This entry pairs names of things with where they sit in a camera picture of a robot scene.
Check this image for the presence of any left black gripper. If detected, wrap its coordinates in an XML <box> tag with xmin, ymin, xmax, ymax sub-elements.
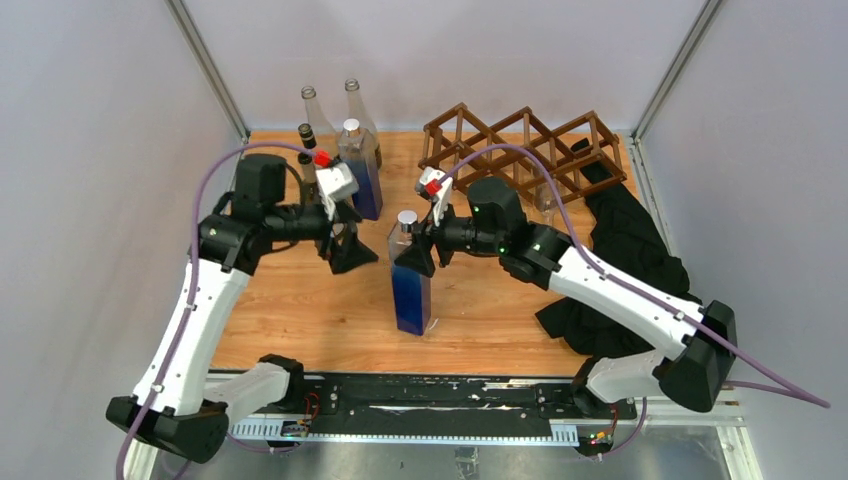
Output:
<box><xmin>266</xmin><ymin>193</ymin><xmax>379</xmax><ymax>272</ymax></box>

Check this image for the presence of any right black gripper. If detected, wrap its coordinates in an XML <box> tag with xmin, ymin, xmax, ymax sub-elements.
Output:
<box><xmin>394</xmin><ymin>197</ymin><xmax>504</xmax><ymax>278</ymax></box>

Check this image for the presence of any dark green wine bottle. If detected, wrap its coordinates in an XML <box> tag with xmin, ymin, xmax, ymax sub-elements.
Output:
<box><xmin>297</xmin><ymin>153</ymin><xmax>321</xmax><ymax>204</ymax></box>

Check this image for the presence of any blue clear square bottle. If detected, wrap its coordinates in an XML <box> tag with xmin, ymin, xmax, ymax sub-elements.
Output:
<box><xmin>337</xmin><ymin>118</ymin><xmax>383</xmax><ymax>221</ymax></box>

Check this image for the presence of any clear bottle black cap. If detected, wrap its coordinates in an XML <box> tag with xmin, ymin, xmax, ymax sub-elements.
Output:
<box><xmin>298</xmin><ymin>123</ymin><xmax>338</xmax><ymax>158</ymax></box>

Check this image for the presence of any clear glass bottle gold label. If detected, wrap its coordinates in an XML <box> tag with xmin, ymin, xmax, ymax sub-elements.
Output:
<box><xmin>344</xmin><ymin>78</ymin><xmax>383</xmax><ymax>169</ymax></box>

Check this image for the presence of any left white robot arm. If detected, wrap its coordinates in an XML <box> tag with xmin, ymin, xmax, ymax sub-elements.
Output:
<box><xmin>106</xmin><ymin>152</ymin><xmax>377</xmax><ymax>464</ymax></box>

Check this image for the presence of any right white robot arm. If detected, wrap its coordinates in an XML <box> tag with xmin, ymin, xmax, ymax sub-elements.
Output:
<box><xmin>395</xmin><ymin>168</ymin><xmax>736</xmax><ymax>418</ymax></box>

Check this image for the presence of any brown wooden wine rack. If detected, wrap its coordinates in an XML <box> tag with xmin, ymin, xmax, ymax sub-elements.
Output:
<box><xmin>418</xmin><ymin>103</ymin><xmax>627</xmax><ymax>204</ymax></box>

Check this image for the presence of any black cloth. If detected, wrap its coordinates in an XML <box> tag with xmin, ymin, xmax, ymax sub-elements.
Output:
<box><xmin>535</xmin><ymin>137</ymin><xmax>704</xmax><ymax>362</ymax></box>

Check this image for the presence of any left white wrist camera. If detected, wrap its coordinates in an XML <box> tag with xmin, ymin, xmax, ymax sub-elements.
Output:
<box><xmin>316</xmin><ymin>162</ymin><xmax>359</xmax><ymax>223</ymax></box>

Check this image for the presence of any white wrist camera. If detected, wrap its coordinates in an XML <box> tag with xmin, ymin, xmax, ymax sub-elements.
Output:
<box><xmin>415</xmin><ymin>167</ymin><xmax>453</xmax><ymax>226</ymax></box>
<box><xmin>316</xmin><ymin>162</ymin><xmax>359</xmax><ymax>223</ymax></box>

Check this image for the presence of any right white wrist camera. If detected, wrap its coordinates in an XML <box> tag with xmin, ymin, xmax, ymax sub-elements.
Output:
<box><xmin>415</xmin><ymin>167</ymin><xmax>453</xmax><ymax>226</ymax></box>

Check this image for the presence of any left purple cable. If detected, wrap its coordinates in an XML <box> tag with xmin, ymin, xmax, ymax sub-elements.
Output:
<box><xmin>114</xmin><ymin>141</ymin><xmax>333</xmax><ymax>480</ymax></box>

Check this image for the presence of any purple cable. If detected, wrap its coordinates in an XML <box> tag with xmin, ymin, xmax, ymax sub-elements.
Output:
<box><xmin>423</xmin><ymin>143</ymin><xmax>831</xmax><ymax>462</ymax></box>
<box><xmin>114</xmin><ymin>141</ymin><xmax>333</xmax><ymax>480</ymax></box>

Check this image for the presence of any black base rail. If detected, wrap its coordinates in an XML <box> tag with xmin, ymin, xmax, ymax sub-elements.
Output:
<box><xmin>228</xmin><ymin>372</ymin><xmax>641</xmax><ymax>442</ymax></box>

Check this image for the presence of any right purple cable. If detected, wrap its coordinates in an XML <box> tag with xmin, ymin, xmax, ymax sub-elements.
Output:
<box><xmin>423</xmin><ymin>143</ymin><xmax>831</xmax><ymax>462</ymax></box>

